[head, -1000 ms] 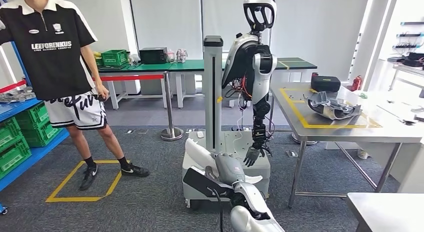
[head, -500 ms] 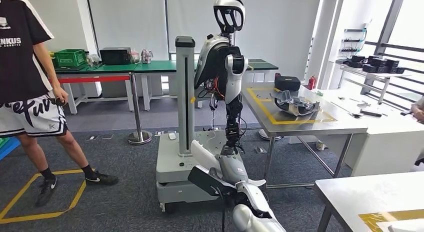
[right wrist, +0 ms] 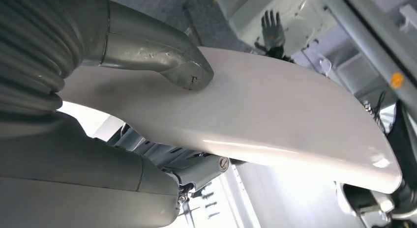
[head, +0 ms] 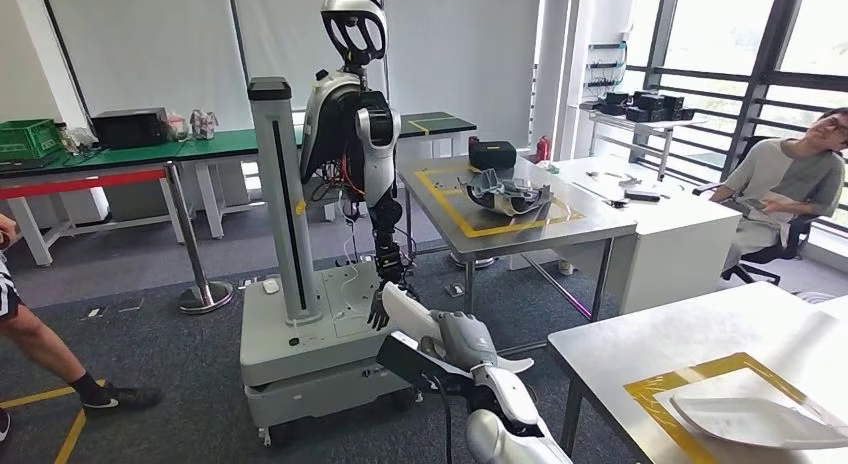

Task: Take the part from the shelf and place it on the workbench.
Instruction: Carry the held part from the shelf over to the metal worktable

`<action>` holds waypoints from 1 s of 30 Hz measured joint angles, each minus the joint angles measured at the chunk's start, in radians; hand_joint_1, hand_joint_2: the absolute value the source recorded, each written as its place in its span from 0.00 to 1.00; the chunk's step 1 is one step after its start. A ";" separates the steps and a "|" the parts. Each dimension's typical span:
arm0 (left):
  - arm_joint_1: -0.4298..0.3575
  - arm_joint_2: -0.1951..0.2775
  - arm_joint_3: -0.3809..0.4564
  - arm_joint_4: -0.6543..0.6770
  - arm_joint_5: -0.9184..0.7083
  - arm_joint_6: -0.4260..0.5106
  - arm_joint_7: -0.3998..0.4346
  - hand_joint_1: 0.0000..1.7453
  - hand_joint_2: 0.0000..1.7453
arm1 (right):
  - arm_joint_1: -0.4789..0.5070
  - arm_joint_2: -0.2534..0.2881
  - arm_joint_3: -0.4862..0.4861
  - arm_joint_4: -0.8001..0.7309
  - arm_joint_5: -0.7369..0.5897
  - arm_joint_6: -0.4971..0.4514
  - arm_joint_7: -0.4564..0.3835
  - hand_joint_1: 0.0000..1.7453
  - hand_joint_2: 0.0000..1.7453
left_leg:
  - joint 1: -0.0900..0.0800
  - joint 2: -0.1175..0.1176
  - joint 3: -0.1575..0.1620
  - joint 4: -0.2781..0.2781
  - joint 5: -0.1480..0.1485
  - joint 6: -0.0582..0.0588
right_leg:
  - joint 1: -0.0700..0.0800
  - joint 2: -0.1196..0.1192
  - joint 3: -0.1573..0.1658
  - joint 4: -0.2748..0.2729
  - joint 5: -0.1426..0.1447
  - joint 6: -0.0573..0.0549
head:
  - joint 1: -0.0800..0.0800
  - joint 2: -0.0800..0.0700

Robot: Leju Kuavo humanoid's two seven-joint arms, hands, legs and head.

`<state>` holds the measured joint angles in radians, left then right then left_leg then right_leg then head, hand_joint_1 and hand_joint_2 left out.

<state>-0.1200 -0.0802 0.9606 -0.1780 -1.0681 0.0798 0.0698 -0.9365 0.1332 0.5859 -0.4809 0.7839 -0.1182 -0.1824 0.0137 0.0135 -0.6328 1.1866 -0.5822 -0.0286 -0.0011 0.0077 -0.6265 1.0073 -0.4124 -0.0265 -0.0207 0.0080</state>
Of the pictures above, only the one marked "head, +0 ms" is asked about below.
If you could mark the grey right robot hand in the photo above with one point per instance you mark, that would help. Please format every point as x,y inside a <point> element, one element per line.
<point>467,338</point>

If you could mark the white curved plastic part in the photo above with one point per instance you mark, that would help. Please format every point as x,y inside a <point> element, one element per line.
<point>407,312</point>
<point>748,421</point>

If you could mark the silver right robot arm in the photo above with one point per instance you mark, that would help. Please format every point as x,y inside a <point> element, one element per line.
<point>510,395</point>

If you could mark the grey black car trim part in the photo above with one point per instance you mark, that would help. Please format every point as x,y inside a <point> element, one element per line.
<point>503,196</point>

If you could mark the steel workbench yellow tape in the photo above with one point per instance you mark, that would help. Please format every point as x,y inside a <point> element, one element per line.
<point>696,335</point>

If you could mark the chrome round base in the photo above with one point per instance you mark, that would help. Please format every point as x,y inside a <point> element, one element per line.
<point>474,262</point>

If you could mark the steel table yellow tape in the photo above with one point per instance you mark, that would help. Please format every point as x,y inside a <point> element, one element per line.
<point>596,224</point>

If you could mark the black hard case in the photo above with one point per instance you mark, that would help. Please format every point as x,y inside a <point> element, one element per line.
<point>493,156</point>

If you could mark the green plastic bag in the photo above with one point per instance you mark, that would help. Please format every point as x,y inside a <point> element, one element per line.
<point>548,167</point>

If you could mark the small black tool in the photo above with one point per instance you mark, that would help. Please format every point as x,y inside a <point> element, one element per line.
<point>613,202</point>

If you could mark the red fire extinguisher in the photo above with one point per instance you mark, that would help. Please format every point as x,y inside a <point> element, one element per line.
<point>543,150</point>

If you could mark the dark green topped table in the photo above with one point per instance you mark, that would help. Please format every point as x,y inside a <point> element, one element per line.
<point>437,124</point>

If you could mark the black flat tool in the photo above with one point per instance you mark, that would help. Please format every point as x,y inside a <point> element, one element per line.
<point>642,196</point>

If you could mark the grey wheeled humanoid robot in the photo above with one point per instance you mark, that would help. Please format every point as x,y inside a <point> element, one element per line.
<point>285,183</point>

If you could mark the black equipment box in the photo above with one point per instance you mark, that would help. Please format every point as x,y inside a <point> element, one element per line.
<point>615,103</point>
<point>659,106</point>

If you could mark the white narrow side table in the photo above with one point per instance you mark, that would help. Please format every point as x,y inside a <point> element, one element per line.
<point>652,125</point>

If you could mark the clear plastic bag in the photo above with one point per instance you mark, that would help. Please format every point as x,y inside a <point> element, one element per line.
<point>204,123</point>
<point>177,126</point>

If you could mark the black office chair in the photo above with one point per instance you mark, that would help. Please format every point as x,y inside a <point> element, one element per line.
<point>795,232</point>

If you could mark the person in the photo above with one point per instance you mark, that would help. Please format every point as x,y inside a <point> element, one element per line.
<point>40,342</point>
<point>782,176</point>

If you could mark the black microwave oven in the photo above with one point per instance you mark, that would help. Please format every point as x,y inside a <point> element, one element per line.
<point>129,128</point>

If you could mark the red barrier belt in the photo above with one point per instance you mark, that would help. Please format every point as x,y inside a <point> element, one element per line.
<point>79,183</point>

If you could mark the green plastic crate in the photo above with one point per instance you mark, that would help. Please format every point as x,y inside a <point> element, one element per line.
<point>30,140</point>

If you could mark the black wall power strip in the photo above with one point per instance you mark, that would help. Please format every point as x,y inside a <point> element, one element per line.
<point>604,65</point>
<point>606,45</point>
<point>604,83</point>

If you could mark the chrome stanchion post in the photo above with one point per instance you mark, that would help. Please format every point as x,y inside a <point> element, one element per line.
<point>191,249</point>

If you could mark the black window frame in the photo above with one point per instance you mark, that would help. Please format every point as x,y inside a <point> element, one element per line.
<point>772,50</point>

